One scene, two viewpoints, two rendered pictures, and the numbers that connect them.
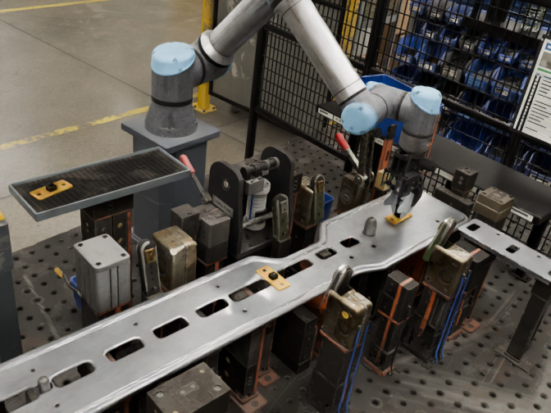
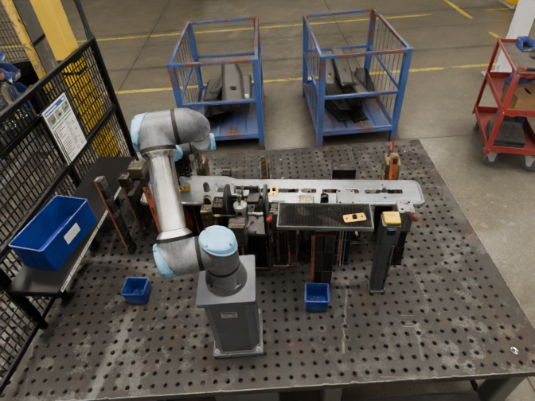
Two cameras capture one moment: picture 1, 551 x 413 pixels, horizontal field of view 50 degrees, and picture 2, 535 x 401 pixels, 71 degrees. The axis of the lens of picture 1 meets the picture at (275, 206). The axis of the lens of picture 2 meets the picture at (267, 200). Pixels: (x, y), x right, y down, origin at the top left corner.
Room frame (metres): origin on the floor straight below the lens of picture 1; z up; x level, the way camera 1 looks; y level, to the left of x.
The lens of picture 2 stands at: (1.91, 1.10, 2.21)
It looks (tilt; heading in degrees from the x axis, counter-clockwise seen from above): 42 degrees down; 234
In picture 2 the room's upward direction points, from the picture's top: 5 degrees counter-clockwise
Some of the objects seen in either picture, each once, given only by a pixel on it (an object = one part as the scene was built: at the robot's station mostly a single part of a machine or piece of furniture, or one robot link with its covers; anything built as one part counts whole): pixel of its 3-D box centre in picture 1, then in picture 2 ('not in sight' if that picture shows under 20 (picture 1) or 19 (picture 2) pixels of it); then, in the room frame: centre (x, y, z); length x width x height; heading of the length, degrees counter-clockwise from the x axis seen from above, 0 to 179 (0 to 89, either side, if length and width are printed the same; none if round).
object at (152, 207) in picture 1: (169, 185); (233, 308); (1.57, 0.33, 0.90); 0.21 x 0.21 x 0.40; 53
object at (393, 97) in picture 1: (381, 102); (177, 147); (1.41, -0.23, 1.32); 0.11 x 0.11 x 0.08; 63
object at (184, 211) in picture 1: (182, 277); (292, 236); (1.14, 0.20, 0.90); 0.05 x 0.05 x 0.40; 46
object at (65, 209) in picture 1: (104, 179); (324, 216); (1.12, 0.38, 1.16); 0.37 x 0.14 x 0.02; 136
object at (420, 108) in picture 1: (421, 111); not in sight; (1.38, -0.32, 1.32); 0.09 x 0.08 x 0.11; 63
